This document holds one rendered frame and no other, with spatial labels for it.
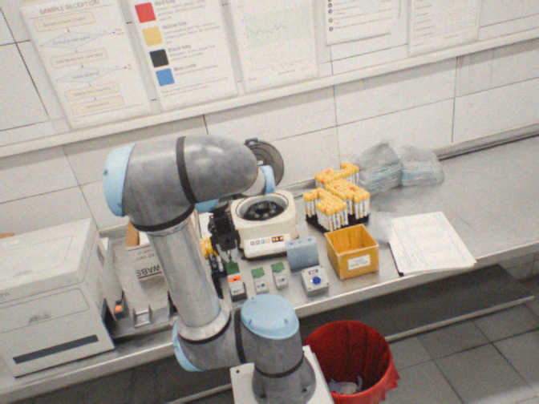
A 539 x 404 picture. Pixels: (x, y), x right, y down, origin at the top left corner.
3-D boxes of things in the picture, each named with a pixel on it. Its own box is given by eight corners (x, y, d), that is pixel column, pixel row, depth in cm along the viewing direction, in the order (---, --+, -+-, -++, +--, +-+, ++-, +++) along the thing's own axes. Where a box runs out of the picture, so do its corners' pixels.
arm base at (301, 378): (320, 408, 96) (314, 374, 92) (252, 417, 97) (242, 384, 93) (313, 356, 110) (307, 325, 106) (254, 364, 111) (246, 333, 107)
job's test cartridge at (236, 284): (233, 300, 135) (228, 284, 132) (231, 290, 139) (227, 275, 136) (245, 297, 135) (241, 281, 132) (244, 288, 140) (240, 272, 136)
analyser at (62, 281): (13, 379, 124) (-43, 298, 109) (38, 312, 148) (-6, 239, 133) (125, 346, 128) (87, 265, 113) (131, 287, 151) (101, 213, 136)
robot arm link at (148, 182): (251, 376, 95) (179, 153, 66) (184, 386, 96) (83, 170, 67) (251, 332, 106) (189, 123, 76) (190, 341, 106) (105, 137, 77)
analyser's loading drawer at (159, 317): (101, 345, 127) (95, 333, 124) (103, 329, 133) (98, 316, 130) (172, 325, 129) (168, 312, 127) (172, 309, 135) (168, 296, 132)
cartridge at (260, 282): (257, 295, 138) (253, 278, 134) (253, 285, 142) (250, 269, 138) (269, 292, 138) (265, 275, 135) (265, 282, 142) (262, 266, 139)
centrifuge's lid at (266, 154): (222, 144, 164) (224, 139, 171) (236, 205, 173) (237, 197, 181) (279, 135, 163) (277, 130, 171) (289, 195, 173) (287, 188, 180)
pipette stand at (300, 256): (291, 276, 143) (286, 251, 138) (288, 263, 149) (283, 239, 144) (321, 269, 143) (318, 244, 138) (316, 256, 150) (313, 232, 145)
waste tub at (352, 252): (340, 281, 137) (337, 256, 132) (326, 256, 149) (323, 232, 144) (380, 271, 138) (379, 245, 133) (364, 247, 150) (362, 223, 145)
